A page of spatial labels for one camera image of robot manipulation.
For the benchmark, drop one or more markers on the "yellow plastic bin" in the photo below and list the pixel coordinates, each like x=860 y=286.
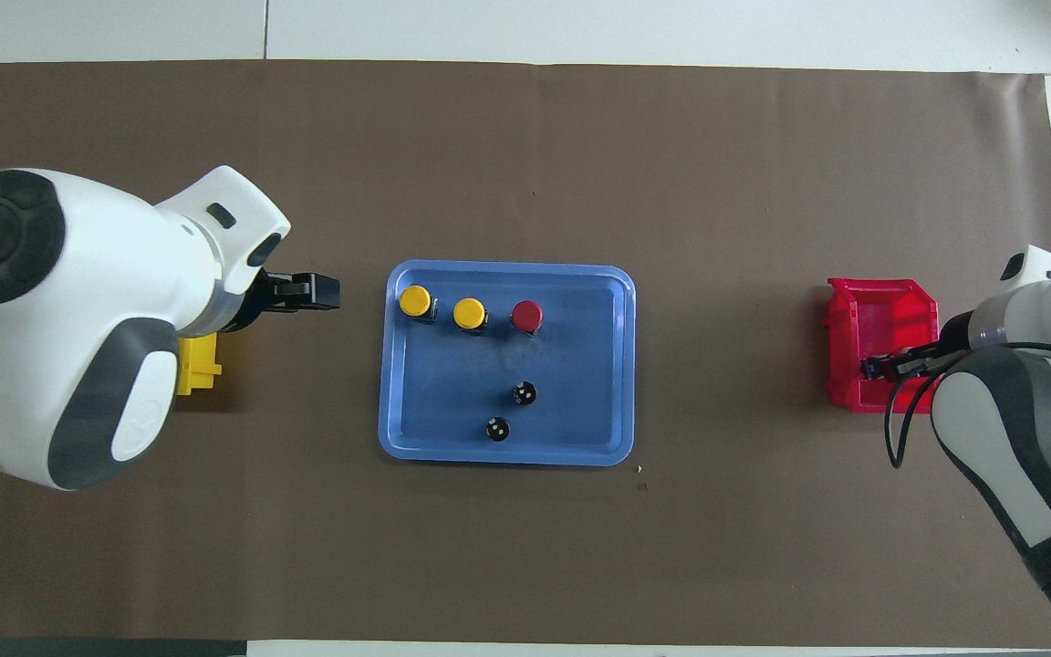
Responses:
x=199 y=365

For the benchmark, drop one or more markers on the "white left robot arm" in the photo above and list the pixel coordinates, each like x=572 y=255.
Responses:
x=78 y=301

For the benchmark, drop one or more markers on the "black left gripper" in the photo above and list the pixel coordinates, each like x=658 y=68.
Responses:
x=259 y=297

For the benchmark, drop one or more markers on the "blue plastic tray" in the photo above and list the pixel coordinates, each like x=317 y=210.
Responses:
x=452 y=383

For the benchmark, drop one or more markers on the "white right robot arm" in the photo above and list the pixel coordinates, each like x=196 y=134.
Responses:
x=1036 y=438

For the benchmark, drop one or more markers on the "yellow push button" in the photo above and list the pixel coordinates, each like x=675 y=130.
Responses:
x=415 y=300
x=469 y=313

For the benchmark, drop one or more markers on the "small black cylinder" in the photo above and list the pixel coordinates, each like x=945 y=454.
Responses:
x=525 y=393
x=497 y=429

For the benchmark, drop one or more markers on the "red push button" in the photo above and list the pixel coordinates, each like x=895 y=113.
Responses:
x=526 y=315

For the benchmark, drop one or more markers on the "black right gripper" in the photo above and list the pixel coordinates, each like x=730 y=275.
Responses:
x=956 y=339

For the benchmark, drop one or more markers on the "red plastic bin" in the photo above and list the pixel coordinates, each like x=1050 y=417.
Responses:
x=881 y=319

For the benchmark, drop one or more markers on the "brown table mat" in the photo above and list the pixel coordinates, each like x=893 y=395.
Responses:
x=525 y=137

